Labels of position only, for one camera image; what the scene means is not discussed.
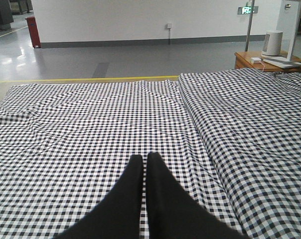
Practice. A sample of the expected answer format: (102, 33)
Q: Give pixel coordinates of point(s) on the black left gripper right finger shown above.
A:
(173, 214)

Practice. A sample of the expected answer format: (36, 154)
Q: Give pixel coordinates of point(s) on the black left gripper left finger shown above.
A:
(117, 216)

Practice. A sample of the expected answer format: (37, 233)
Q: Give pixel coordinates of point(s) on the white desk lamp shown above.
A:
(288, 22)

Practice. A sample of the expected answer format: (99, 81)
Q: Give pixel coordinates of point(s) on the black white checkered bedsheet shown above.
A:
(232, 139)

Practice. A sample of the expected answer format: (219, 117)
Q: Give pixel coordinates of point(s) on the wooden nightstand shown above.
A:
(243, 61)

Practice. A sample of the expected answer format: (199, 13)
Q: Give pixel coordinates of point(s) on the white charger adapter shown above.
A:
(255, 60)

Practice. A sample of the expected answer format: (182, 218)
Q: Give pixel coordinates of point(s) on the white cylindrical speaker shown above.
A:
(272, 43)

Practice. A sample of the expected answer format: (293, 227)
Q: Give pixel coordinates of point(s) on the red bin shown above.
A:
(33, 32)

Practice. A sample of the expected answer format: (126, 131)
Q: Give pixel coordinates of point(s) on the green exit sign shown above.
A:
(247, 10)

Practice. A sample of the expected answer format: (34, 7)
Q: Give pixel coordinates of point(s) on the metal pole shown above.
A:
(251, 5)

